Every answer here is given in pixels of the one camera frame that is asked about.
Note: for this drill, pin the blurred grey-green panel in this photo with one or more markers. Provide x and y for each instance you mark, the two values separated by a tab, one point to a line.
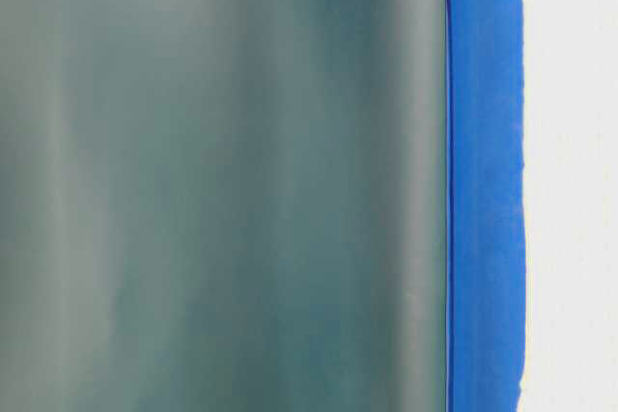
222	205

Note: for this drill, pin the blue table mat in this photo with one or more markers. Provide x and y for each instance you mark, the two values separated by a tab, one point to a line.
486	242

